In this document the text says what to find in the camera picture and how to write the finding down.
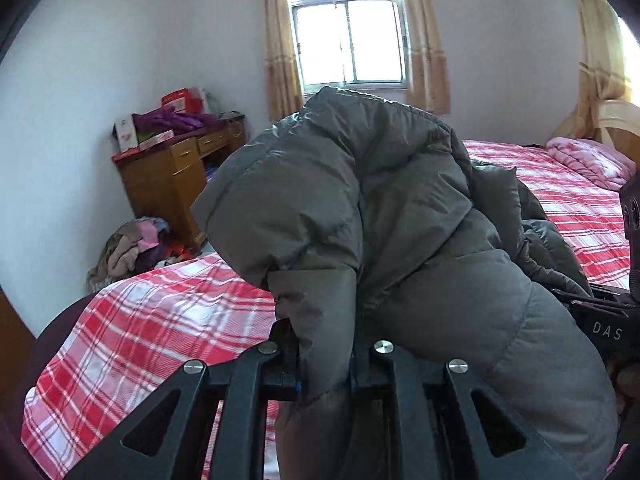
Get red bag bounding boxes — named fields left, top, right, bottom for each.
left=161, top=88, right=206, bottom=115

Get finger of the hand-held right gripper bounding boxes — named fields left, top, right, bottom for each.
left=550, top=284, right=632, bottom=311

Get pink flat box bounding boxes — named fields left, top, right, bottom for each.
left=137, top=130, right=176, bottom=151

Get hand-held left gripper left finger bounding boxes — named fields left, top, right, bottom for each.
left=65, top=320, right=302, bottom=480

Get pink blanket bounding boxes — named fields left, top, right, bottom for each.
left=545, top=136, right=637, bottom=192

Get beige curtain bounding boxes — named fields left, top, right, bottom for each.
left=259, top=0, right=305, bottom=122
left=399, top=0, right=452, bottom=116

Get grey puffer jacket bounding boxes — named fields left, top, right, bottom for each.
left=190, top=86, right=621, bottom=480

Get yellow curtain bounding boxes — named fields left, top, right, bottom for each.
left=570, top=0, right=633, bottom=141

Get window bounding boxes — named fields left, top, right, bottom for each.
left=284, top=0, right=412, bottom=92

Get dark bed footboard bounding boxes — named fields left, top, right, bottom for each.
left=34, top=292, right=97, bottom=383

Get white cardboard box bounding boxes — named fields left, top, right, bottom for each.
left=114, top=114, right=141, bottom=156

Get pile of clothes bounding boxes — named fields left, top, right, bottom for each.
left=86, top=216, right=201, bottom=293

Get brown wooden door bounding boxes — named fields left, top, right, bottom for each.
left=0, top=290, right=38, bottom=361

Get red plaid bed sheet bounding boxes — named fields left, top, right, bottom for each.
left=20, top=140, right=632, bottom=480

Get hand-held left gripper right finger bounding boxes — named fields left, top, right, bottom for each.
left=350, top=340, right=581, bottom=480

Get purple cloth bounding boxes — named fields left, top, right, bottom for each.
left=131, top=109, right=218, bottom=133

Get wooden desk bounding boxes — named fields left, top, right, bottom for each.
left=111, top=116, right=248, bottom=256

